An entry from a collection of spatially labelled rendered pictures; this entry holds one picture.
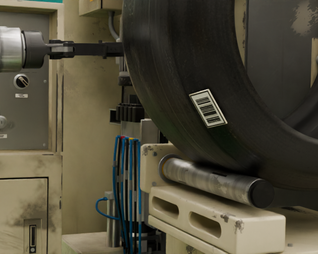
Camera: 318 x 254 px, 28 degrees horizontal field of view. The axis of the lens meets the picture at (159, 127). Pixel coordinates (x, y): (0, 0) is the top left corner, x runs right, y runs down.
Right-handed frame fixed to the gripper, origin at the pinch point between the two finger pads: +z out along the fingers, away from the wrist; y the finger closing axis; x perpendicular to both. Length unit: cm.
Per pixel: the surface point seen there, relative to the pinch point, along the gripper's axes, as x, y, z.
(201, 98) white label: 7.5, -41.4, -1.8
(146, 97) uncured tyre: 8.4, -23.9, -3.5
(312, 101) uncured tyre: 11.0, -15.7, 37.4
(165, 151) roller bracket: 20.7, -9.5, 6.2
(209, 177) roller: 22.0, -30.3, 5.5
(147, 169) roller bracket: 23.9, -9.7, 2.3
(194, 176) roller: 22.9, -24.9, 5.3
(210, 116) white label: 10.3, -41.4, -0.2
